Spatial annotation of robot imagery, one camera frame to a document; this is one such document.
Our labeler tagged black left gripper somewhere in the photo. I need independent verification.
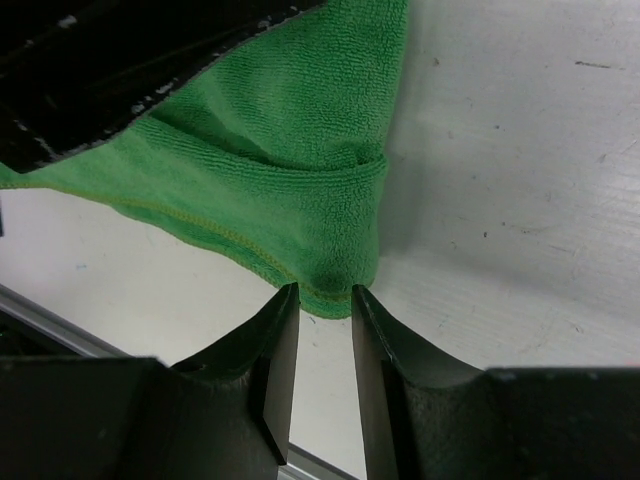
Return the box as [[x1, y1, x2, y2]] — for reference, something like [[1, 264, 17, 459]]
[[1, 0, 317, 173]]

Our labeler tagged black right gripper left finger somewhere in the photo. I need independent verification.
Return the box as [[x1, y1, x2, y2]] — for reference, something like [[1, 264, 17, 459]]
[[1, 284, 299, 479]]

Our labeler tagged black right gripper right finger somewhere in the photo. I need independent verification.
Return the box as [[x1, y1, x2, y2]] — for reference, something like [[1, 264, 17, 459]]
[[352, 285, 639, 479]]

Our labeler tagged green microfiber towel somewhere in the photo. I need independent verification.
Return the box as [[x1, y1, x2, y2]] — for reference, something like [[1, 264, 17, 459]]
[[1, 1, 409, 319]]

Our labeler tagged aluminium mounting rail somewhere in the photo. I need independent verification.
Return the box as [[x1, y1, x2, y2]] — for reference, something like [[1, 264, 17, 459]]
[[1, 285, 354, 479]]

